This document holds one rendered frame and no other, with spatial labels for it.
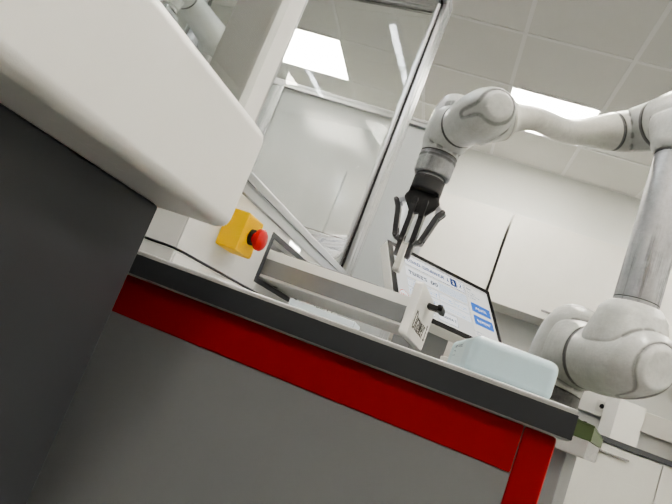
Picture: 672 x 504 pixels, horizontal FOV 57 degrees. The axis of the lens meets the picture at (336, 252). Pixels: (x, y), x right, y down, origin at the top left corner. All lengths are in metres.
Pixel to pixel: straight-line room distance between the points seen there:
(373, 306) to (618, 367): 0.54
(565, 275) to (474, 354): 4.19
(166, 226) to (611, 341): 0.96
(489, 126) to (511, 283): 3.50
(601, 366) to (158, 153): 1.17
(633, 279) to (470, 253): 3.31
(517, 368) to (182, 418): 0.36
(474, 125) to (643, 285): 0.53
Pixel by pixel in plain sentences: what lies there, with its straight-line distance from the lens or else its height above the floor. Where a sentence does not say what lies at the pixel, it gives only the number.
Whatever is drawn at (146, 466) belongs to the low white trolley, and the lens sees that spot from 0.71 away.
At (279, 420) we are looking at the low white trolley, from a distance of 0.65.
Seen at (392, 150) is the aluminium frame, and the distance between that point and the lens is 2.00.
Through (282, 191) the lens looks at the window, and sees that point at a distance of 1.34.
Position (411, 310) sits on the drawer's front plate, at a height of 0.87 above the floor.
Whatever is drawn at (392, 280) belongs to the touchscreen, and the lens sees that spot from 2.10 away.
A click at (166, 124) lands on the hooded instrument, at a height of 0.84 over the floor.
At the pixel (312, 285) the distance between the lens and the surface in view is 1.27.
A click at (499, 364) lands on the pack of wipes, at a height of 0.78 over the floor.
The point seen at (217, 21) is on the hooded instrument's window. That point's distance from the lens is 0.53.
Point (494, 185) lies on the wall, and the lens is 5.33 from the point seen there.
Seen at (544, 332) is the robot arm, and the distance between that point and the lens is 1.65.
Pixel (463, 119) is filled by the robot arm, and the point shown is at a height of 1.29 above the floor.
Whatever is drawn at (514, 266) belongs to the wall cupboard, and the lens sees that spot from 4.80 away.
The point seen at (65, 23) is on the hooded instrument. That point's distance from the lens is 0.39.
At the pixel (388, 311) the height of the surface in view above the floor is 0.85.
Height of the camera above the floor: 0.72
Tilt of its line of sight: 10 degrees up
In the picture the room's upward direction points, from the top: 21 degrees clockwise
